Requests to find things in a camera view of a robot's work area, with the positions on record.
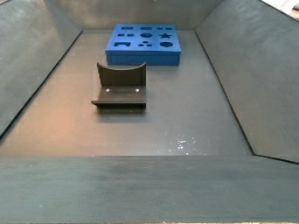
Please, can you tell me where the black curved fixture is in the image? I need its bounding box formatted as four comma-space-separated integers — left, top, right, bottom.
90, 64, 146, 108

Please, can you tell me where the blue foam shape board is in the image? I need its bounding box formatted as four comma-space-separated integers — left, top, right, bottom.
105, 24, 181, 66

